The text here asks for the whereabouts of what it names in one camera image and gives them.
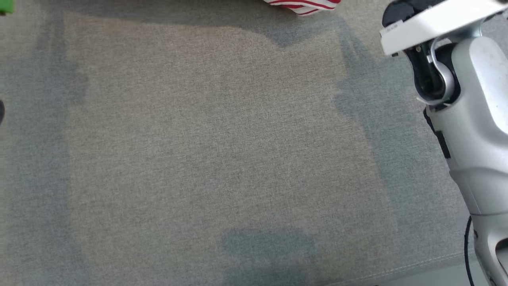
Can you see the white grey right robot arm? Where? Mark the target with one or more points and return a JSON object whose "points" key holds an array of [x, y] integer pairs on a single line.
{"points": [[480, 139]]}

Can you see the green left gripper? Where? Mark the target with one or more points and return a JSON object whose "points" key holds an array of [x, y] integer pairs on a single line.
{"points": [[6, 6]]}

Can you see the red basketball jersey black letters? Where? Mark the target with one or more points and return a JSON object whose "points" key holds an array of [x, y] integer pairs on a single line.
{"points": [[305, 6]]}

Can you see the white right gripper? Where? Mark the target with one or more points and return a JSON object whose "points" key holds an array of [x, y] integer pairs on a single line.
{"points": [[432, 22]]}

